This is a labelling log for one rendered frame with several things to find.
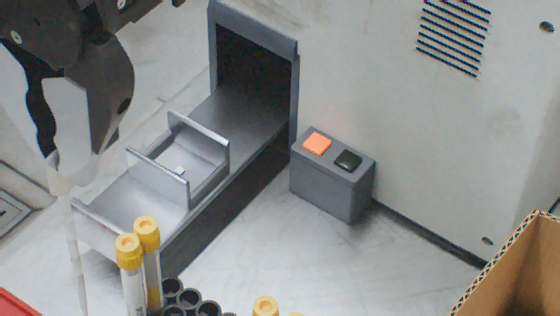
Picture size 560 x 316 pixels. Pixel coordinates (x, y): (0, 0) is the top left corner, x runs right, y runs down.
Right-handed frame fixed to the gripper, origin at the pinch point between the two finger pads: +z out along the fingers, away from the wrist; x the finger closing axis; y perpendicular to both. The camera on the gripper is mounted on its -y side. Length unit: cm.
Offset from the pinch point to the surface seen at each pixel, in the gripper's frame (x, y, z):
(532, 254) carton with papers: -17.2, 20.9, 14.8
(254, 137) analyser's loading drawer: 6.3, 23.1, 22.0
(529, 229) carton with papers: -16.8, 20.2, 11.9
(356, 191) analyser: -2.9, 23.7, 22.1
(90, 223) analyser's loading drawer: 9.7, 8.9, 20.9
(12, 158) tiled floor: 89, 58, 114
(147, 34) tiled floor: 92, 99, 114
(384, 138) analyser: -3.3, 26.2, 18.2
